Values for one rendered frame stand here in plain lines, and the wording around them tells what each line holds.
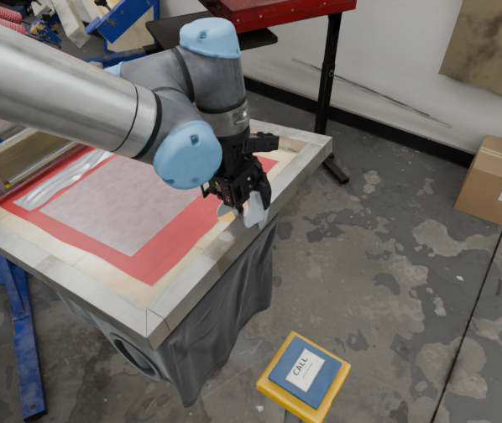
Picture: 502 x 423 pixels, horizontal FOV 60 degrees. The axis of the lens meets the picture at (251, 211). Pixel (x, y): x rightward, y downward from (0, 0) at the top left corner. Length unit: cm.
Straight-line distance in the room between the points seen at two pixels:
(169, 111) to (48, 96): 12
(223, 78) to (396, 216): 201
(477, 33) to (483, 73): 22
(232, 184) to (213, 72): 17
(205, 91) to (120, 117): 20
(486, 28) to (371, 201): 101
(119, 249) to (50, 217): 22
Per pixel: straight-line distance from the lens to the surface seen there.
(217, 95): 61
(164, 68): 59
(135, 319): 69
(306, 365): 84
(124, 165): 110
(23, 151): 114
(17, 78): 41
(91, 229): 94
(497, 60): 263
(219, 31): 59
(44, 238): 97
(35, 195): 111
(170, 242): 84
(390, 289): 220
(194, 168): 47
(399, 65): 282
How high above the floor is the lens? 173
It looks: 46 degrees down
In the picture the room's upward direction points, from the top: straight up
